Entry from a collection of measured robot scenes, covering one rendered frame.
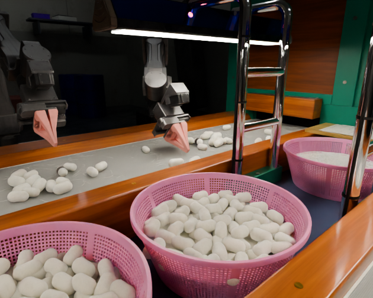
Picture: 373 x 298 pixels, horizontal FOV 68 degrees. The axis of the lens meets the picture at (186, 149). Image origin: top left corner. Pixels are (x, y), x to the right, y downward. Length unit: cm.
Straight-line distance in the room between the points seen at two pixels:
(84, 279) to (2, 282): 9
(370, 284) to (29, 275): 40
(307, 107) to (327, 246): 75
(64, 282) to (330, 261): 30
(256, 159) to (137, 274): 47
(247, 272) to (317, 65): 91
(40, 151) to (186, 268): 57
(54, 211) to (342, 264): 39
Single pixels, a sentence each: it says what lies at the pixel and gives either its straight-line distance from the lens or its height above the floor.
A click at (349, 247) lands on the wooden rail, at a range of 40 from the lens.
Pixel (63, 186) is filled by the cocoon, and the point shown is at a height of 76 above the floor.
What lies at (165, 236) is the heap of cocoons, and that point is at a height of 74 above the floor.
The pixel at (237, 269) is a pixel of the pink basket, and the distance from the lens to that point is 34.
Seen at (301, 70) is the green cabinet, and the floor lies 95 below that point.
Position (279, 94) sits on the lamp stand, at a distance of 72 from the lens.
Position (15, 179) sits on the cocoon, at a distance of 64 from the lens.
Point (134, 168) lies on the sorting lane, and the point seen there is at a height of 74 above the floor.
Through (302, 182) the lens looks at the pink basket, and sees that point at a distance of 74.
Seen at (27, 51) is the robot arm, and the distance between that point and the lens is 72.
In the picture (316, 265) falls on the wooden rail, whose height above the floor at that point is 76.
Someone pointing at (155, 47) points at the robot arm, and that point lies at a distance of 98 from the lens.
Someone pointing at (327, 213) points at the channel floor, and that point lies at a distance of 67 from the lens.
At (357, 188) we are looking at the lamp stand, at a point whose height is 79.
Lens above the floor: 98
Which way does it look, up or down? 17 degrees down
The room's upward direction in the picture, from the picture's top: straight up
